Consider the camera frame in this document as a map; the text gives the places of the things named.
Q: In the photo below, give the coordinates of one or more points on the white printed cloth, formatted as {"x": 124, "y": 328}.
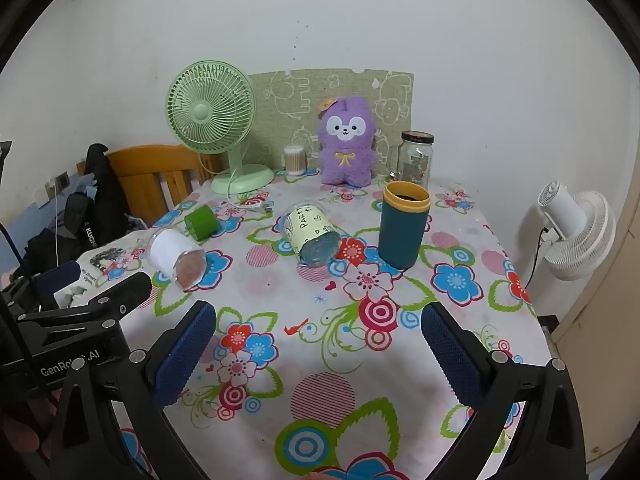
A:
{"x": 102, "y": 260}

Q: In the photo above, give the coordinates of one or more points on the green desk fan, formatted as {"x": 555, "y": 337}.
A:
{"x": 210, "y": 110}

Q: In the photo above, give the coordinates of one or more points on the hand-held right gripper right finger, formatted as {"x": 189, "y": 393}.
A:
{"x": 452, "y": 360}

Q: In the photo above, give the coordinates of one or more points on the floral tablecloth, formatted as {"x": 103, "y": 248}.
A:
{"x": 320, "y": 360}

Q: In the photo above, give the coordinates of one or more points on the purple plush toy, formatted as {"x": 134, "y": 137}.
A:
{"x": 347, "y": 160}

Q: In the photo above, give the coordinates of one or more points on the cotton swab container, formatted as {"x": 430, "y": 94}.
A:
{"x": 294, "y": 160}

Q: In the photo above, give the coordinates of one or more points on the small green cup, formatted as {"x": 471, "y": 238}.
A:
{"x": 200, "y": 222}

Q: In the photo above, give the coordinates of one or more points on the clear cup with white sleeve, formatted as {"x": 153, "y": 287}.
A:
{"x": 167, "y": 252}

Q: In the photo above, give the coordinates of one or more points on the person's left hand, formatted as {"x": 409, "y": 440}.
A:
{"x": 20, "y": 435}

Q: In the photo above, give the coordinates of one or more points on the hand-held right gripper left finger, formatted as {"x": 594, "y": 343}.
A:
{"x": 182, "y": 360}

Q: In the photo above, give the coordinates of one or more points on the wooden chair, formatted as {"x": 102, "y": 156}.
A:
{"x": 145, "y": 170}

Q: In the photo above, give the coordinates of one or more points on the elephant print mat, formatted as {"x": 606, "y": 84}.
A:
{"x": 300, "y": 90}

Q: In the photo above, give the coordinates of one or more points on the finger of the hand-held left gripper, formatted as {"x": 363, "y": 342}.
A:
{"x": 120, "y": 295}

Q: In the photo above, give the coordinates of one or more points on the black bag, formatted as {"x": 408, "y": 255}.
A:
{"x": 100, "y": 200}

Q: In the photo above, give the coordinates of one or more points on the teal cup with yellow rim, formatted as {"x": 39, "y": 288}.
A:
{"x": 400, "y": 230}

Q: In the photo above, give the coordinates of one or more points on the clear cup with pale label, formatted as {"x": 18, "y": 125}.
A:
{"x": 310, "y": 227}

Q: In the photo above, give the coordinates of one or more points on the wall outlet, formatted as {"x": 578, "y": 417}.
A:
{"x": 61, "y": 180}

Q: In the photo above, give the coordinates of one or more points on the white clip fan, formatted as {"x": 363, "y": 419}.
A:
{"x": 585, "y": 240}

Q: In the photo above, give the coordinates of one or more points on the glass jar with black lid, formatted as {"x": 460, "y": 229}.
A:
{"x": 415, "y": 160}

